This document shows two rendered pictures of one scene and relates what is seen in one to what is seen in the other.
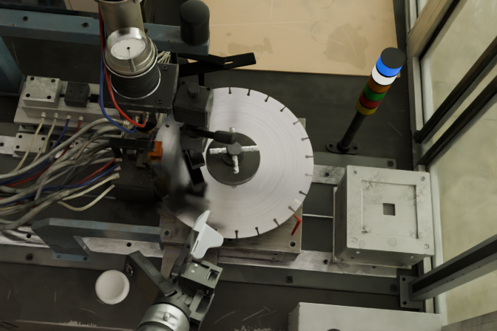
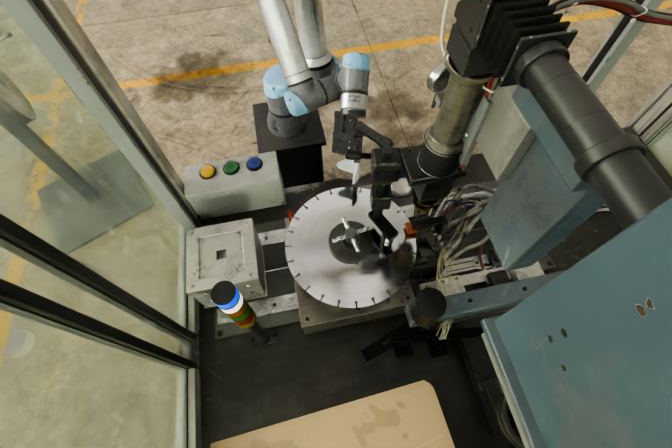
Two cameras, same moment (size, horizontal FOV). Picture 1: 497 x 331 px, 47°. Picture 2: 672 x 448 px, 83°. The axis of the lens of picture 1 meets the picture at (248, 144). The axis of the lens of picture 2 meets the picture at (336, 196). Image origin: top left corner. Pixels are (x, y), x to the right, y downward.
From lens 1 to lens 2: 0.86 m
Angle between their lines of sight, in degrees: 55
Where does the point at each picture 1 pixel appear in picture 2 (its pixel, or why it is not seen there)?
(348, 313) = (246, 180)
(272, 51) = (352, 429)
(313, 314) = (269, 174)
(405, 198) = (207, 266)
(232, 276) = not seen: hidden behind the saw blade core
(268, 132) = (328, 272)
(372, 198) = (235, 258)
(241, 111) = (357, 284)
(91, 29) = (517, 286)
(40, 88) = (529, 271)
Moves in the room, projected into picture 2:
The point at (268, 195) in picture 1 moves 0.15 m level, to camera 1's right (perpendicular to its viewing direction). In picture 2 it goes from (315, 223) to (257, 229)
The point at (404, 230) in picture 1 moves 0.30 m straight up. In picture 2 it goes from (209, 241) to (164, 179)
